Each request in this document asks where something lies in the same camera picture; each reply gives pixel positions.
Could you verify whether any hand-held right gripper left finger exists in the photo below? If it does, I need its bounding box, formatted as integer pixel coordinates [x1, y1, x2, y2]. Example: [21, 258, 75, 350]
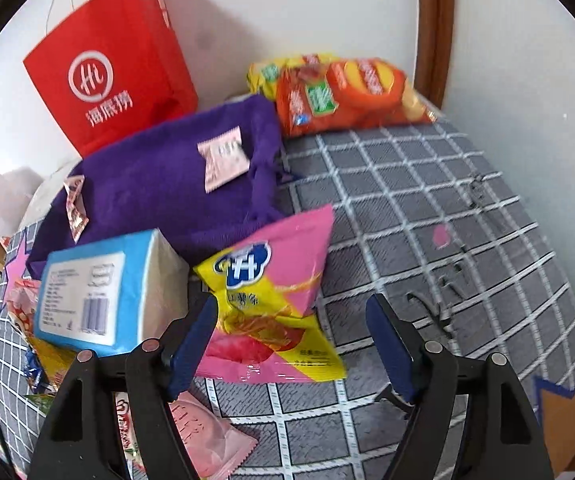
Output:
[27, 294, 220, 480]

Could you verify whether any brown wooden door frame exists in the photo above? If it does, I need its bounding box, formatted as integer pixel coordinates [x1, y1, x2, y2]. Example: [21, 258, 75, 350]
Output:
[415, 0, 455, 111]

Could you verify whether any pink and yellow snack bag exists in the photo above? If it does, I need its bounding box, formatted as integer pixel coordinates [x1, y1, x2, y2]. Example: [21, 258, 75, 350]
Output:
[192, 205, 345, 386]

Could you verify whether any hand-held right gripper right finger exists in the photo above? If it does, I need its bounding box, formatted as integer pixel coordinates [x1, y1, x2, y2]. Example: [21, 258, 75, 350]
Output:
[365, 292, 555, 480]

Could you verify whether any red and white snack packet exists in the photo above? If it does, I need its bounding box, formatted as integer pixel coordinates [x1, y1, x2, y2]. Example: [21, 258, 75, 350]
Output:
[112, 391, 143, 480]

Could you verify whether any blue tissue pack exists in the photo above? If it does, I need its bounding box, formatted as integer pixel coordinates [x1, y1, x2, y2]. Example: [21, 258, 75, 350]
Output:
[34, 228, 190, 358]

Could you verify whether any white plastic bag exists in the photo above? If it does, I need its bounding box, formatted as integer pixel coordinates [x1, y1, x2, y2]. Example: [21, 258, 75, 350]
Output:
[0, 166, 75, 236]

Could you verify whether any small pink sachet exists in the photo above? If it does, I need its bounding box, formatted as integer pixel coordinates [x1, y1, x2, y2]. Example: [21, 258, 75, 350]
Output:
[197, 127, 250, 193]
[64, 175, 90, 245]

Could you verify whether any pink snack packet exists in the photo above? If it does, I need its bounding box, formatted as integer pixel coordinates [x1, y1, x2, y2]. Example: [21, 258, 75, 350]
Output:
[170, 390, 259, 480]

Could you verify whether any yellow chip bag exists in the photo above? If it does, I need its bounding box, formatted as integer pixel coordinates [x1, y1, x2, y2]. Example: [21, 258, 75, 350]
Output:
[246, 54, 338, 101]

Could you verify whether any red paper shopping bag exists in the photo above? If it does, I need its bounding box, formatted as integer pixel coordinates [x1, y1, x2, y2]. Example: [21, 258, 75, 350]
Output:
[22, 0, 199, 157]

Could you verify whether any orange chip bag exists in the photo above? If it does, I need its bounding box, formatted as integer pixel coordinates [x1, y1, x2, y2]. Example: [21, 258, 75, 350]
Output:
[274, 57, 438, 138]

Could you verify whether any purple towel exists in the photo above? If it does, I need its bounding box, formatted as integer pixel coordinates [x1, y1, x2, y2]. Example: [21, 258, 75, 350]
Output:
[26, 94, 302, 281]

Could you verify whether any yellow snack packet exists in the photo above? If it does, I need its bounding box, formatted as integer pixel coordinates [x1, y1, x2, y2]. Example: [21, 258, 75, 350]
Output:
[24, 335, 80, 391]

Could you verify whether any grey checked bed sheet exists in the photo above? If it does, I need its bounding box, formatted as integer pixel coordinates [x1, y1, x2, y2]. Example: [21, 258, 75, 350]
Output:
[0, 105, 575, 480]

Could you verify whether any pink panda snack bag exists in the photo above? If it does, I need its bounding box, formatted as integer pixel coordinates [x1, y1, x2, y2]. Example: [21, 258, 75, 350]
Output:
[4, 280, 43, 341]

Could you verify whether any green snack packet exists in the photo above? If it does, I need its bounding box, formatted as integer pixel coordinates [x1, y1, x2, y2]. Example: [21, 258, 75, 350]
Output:
[26, 391, 59, 415]

